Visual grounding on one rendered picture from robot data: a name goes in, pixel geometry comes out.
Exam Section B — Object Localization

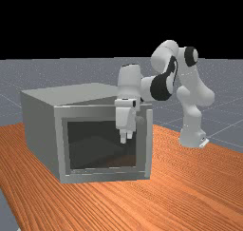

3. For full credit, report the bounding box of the grey microwave door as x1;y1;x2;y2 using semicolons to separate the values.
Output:
53;102;155;184

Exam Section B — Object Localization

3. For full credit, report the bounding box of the grey microwave oven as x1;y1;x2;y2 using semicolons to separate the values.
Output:
20;82;153;183

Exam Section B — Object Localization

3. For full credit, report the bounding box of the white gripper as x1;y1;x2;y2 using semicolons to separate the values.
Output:
114;97;144;144

